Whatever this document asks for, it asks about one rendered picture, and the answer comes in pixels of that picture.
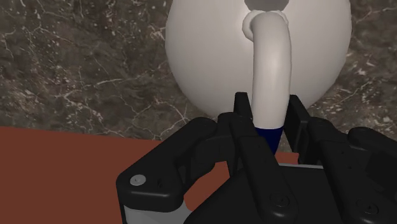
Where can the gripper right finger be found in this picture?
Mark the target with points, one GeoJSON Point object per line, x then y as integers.
{"type": "Point", "coordinates": [356, 161]}

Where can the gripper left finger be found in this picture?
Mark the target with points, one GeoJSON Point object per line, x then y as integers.
{"type": "Point", "coordinates": [198, 139]}

